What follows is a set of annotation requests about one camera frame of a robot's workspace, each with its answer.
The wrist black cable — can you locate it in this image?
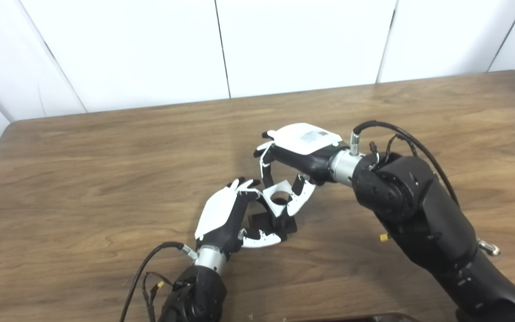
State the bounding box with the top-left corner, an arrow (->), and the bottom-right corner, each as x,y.
350,120 -> 501,257
119,241 -> 198,322

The black robot torso edge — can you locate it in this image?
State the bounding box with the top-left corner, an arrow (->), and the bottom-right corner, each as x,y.
284,313 -> 412,322

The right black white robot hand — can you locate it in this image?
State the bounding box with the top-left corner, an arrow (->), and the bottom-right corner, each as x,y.
253,123 -> 350,217

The black peg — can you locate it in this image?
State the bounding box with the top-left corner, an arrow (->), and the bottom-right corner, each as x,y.
247,203 -> 298,242

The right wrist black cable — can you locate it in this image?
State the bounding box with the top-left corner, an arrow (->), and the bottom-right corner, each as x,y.
350,120 -> 501,257

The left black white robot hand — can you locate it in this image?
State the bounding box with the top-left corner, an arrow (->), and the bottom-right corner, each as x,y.
194,177 -> 282,259

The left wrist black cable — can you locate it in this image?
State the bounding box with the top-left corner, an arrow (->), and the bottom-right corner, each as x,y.
119,241 -> 198,322

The white square piece with hole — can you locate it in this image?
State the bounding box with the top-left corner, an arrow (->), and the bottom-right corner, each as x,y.
261,180 -> 296,218

